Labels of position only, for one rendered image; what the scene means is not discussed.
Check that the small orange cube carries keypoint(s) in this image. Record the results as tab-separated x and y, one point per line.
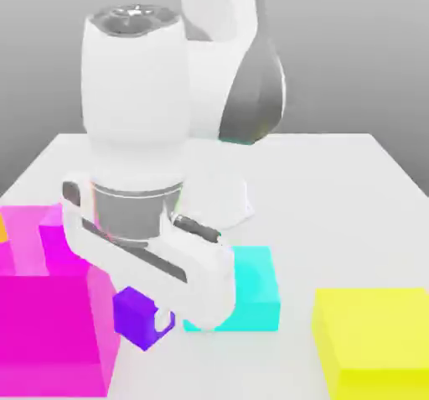
2	229

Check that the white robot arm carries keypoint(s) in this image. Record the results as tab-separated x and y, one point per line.
134	104

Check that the large magenta box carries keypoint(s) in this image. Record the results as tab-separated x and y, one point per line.
43	326

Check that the large cyan box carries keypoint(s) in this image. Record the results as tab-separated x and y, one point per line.
256	292

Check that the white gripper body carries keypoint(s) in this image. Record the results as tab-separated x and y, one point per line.
204	282

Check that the large yellow box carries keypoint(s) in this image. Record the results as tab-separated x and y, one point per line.
378	339

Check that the small purple cube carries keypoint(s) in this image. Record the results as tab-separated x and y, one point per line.
134	316

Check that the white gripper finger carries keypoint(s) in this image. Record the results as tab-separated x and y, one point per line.
163	321

